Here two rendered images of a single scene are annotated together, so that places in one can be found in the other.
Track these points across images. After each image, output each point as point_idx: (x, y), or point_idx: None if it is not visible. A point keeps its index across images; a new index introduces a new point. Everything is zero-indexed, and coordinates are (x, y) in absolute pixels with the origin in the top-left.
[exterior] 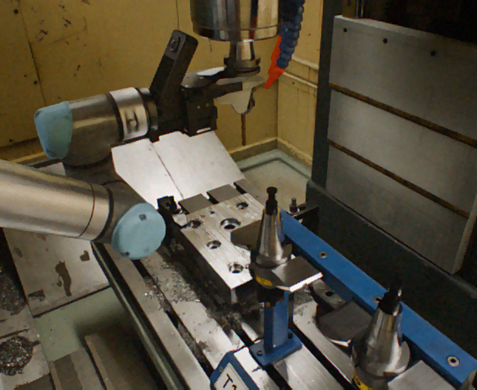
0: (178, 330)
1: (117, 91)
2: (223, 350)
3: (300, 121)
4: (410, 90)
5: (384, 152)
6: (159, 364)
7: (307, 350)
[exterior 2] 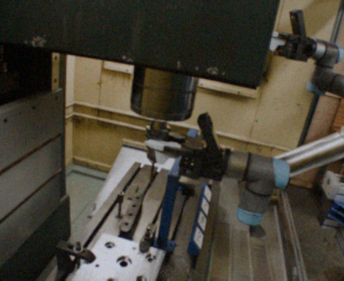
0: None
1: (243, 151)
2: (181, 260)
3: None
4: (27, 137)
5: (20, 190)
6: None
7: None
